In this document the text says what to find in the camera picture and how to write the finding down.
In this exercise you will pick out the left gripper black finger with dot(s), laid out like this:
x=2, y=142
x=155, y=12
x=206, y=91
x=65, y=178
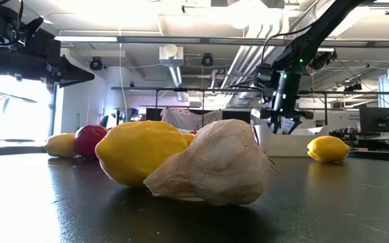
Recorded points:
x=73, y=74

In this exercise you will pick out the red apple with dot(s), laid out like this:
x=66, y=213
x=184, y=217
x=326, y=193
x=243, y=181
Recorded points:
x=88, y=141

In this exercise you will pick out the small yellow lemon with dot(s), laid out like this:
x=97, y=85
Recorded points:
x=328, y=149
x=59, y=145

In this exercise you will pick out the large yellow lemon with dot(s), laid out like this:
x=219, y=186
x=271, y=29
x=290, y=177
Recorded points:
x=137, y=152

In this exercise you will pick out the white plastic basket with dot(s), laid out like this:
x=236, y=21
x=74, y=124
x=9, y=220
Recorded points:
x=282, y=145

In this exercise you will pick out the round black ceiling device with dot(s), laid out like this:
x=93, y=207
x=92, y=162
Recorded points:
x=96, y=63
x=207, y=60

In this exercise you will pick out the long ceiling light fixture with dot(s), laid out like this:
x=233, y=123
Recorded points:
x=86, y=38

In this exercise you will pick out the black ceiling track light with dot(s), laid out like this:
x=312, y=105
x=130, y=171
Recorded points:
x=353, y=86
x=323, y=59

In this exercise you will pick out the silver ventilation ducts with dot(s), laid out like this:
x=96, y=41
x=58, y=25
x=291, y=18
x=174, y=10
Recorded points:
x=245, y=60

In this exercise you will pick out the beige garlic bulb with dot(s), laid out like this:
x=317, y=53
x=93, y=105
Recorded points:
x=221, y=162

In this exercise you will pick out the dark background equipment rack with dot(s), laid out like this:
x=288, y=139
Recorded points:
x=127, y=116

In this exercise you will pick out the cluttered black workbench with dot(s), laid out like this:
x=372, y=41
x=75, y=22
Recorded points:
x=373, y=141

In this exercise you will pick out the orange-yellow lemon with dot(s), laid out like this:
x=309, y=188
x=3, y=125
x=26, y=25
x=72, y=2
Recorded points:
x=188, y=138

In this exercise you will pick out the black computer monitor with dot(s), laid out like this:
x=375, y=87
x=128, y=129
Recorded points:
x=378, y=119

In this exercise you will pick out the white ceiling box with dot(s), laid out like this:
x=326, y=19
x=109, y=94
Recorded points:
x=171, y=54

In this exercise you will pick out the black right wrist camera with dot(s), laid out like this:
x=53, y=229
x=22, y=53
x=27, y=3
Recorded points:
x=265, y=77

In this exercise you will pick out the black metal rail frame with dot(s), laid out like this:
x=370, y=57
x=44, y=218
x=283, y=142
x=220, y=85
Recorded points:
x=214, y=89

